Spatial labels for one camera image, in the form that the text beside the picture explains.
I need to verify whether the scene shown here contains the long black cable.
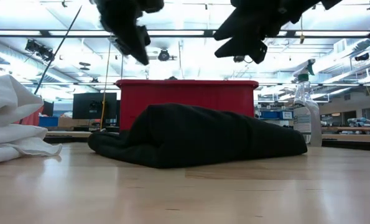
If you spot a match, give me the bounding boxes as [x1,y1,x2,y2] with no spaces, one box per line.
[34,5,82,95]

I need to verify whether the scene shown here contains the black beam with lights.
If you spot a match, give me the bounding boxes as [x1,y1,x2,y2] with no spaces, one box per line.
[0,29,370,39]

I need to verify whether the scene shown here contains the clear spray bottle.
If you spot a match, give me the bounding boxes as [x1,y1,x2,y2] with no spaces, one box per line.
[292,58,323,147]

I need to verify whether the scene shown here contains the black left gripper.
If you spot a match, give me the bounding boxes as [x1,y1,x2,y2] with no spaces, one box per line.
[93,0,165,66]

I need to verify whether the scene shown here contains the red plastic laundry bin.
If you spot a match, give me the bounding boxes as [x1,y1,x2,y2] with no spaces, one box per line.
[115,78,260,132]

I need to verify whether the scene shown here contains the person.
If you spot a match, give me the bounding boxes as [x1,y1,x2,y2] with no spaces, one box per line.
[19,105,45,126]

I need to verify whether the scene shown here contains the cardboard box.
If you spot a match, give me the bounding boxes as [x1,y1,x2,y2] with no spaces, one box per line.
[57,117,92,128]

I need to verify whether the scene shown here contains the yellow pole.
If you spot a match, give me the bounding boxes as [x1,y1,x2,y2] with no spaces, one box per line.
[99,36,112,130]

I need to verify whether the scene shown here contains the pale blue lab equipment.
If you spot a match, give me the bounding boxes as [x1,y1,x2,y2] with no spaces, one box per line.
[347,117,370,128]

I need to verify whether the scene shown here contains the blue storage bin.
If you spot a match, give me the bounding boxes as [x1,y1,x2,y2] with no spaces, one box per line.
[38,116,60,128]
[260,110,294,120]

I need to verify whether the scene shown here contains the yellow hanging cord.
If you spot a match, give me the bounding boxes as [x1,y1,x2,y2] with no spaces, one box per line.
[299,15,306,45]

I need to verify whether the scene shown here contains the black garment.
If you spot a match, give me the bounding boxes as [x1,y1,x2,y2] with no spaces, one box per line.
[87,103,308,169]

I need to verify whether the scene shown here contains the black ceiling spotlight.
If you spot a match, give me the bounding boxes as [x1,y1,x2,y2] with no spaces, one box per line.
[25,39,55,62]

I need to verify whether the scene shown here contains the round black ceiling fixture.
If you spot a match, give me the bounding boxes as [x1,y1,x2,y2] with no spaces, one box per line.
[157,48,171,62]

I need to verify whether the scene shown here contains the black aluminium table frame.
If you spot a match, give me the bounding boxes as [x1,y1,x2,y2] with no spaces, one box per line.
[44,136,370,152]

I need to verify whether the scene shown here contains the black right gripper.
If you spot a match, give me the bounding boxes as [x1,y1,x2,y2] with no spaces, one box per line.
[214,0,322,65]

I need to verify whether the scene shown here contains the black monitor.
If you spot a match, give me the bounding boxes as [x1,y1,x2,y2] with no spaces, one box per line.
[72,92,118,121]

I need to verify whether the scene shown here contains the black hanging camera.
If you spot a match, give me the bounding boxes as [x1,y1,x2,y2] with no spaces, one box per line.
[233,55,254,64]

